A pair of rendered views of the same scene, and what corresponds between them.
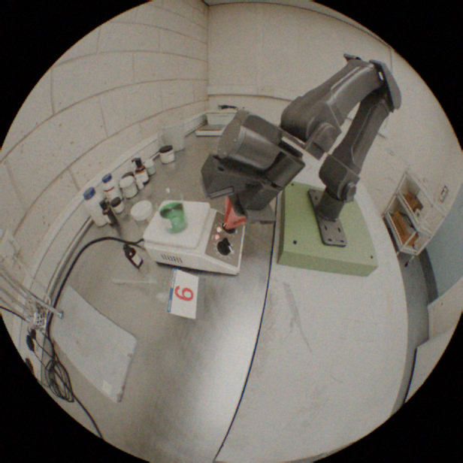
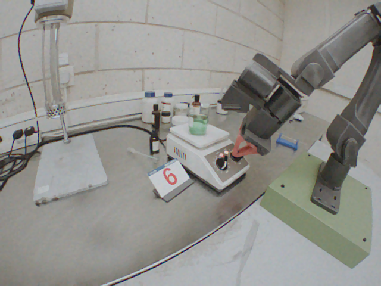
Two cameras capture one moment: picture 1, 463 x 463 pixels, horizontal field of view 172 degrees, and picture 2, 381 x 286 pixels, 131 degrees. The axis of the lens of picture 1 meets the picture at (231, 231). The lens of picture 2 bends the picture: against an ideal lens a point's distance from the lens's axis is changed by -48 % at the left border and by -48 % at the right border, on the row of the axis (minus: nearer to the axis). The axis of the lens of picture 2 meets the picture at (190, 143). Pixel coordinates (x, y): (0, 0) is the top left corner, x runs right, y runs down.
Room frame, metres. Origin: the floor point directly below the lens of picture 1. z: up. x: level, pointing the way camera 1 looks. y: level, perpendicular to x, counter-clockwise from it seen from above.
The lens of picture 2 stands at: (-0.10, -0.11, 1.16)
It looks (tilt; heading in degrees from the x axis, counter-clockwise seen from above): 27 degrees down; 37
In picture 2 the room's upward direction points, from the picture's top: 5 degrees clockwise
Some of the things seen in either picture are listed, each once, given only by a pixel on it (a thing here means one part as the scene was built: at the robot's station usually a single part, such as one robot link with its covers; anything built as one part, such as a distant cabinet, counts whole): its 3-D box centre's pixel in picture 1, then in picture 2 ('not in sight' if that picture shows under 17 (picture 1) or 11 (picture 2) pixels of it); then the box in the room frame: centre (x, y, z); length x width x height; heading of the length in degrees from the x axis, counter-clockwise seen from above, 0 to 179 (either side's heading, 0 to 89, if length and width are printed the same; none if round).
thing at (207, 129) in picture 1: (216, 129); not in sight; (1.19, 0.10, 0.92); 0.26 x 0.19 x 0.05; 78
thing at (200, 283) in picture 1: (187, 294); (171, 177); (0.10, 0.08, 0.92); 0.09 x 0.06 x 0.04; 0
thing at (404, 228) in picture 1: (414, 214); not in sight; (0.82, -2.23, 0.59); 0.65 x 0.48 x 0.93; 166
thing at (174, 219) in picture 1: (172, 211); (199, 119); (0.22, 0.11, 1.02); 0.06 x 0.05 x 0.08; 15
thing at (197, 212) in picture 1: (177, 220); (199, 131); (0.24, 0.11, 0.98); 0.12 x 0.12 x 0.01; 82
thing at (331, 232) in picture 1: (331, 204); (335, 171); (0.28, -0.25, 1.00); 0.20 x 0.07 x 0.08; 172
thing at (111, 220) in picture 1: (107, 212); (155, 114); (0.32, 0.39, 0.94); 0.04 x 0.04 x 0.09
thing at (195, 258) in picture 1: (192, 235); (205, 150); (0.23, 0.09, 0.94); 0.22 x 0.13 x 0.08; 82
